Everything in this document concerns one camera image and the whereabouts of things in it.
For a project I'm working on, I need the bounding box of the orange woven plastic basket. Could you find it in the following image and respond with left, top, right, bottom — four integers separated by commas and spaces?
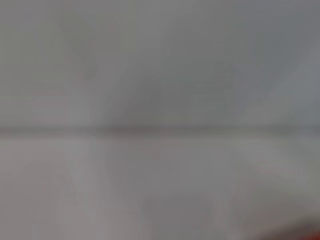
302, 219, 320, 240

